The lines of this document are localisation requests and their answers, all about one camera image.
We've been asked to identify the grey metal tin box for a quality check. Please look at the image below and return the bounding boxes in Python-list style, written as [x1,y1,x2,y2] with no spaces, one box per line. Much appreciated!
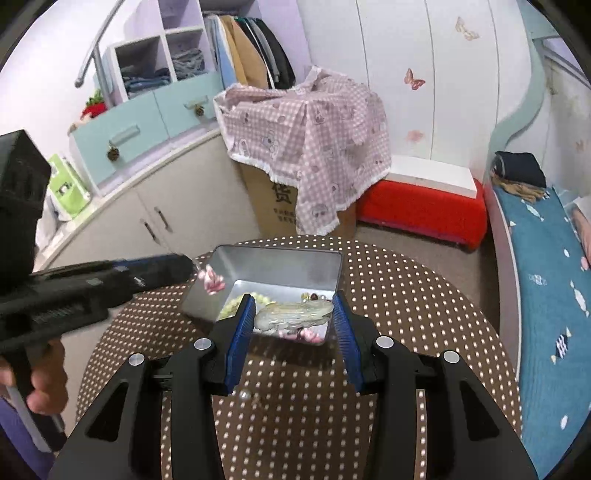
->
[180,244,343,344]

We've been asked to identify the beige butterfly sticker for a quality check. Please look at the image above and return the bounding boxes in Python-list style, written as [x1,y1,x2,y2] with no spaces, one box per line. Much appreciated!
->
[455,16,480,41]

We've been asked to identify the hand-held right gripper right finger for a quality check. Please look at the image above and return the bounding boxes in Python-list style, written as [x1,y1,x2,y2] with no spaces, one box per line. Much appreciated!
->
[331,292,539,480]

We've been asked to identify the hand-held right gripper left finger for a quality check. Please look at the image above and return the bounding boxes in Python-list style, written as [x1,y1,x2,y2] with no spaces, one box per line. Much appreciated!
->
[48,294,257,480]

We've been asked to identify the green white bag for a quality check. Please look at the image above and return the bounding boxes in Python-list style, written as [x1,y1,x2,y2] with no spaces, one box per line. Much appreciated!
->
[48,153,92,220]

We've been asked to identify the folded tan clothes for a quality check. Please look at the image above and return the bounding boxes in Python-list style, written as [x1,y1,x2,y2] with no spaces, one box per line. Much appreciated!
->
[492,178,550,204]

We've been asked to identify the pink green plush toy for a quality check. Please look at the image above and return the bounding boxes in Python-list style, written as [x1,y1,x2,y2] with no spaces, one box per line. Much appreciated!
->
[570,203,591,271]

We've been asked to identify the pink checked cloth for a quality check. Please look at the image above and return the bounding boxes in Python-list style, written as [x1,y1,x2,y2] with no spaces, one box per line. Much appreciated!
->
[213,65,392,235]

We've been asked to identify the cardboard box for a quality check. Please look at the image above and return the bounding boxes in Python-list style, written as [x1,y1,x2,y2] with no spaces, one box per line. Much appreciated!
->
[238,161,356,241]

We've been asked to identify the cream bead bracelet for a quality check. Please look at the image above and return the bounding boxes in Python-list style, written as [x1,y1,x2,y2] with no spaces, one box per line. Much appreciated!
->
[218,292,273,320]

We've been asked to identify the red strawberry plush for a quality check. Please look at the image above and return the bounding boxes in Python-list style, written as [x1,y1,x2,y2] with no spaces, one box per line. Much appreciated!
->
[81,90,109,121]

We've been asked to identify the grey metal handrail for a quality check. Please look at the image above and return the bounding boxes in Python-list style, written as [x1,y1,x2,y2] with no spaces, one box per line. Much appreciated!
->
[74,0,125,88]

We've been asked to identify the person's left forearm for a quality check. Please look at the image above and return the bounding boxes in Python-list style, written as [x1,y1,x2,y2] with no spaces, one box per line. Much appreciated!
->
[0,392,65,480]

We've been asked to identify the blue printed bed sheet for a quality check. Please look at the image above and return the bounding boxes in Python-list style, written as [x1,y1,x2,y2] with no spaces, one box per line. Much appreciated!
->
[492,187,591,478]

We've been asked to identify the beige low cabinet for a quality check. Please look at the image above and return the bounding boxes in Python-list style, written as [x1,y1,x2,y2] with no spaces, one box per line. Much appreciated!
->
[34,127,259,273]

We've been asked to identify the dark hanging jackets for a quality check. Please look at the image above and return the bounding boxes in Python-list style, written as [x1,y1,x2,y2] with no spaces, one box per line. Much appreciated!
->
[235,16,297,89]

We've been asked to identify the white board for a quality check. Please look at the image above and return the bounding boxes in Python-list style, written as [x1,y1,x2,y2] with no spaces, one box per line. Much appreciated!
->
[385,154,478,197]

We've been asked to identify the folded dark clothes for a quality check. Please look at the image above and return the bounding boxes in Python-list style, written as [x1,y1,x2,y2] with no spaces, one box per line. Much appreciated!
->
[494,151,548,189]

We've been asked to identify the light blue hanging shirt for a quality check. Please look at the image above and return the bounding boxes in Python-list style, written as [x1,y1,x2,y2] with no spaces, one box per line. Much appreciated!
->
[215,16,238,88]

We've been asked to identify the tan hanging jacket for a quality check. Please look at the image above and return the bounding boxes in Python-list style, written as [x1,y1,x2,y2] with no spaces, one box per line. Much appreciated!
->
[219,16,271,88]

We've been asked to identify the person's left hand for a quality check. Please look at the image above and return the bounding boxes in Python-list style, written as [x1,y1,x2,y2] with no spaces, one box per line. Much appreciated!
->
[0,339,70,414]

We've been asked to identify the white wardrobe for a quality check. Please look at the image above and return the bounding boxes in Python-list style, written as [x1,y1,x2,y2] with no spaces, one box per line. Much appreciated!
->
[295,0,541,181]

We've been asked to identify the teal bunk bed frame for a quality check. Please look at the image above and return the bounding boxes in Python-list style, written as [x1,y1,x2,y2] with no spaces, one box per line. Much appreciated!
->
[482,0,591,435]

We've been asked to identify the teal drawer unit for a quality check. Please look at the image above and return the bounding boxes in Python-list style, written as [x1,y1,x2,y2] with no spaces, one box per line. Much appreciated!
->
[69,71,225,197]

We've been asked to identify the purple stair cabinet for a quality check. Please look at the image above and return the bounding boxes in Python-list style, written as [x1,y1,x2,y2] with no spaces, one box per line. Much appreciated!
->
[104,0,310,107]

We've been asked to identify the brown polka dot tablecloth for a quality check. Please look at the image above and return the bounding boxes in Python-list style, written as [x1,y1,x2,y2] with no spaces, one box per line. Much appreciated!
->
[76,235,525,480]

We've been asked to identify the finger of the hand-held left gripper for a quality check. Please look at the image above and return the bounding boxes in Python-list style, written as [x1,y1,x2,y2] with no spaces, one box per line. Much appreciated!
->
[108,254,195,278]
[28,267,191,306]

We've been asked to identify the red ottoman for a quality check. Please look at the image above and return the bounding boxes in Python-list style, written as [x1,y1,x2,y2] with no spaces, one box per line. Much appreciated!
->
[355,178,489,252]

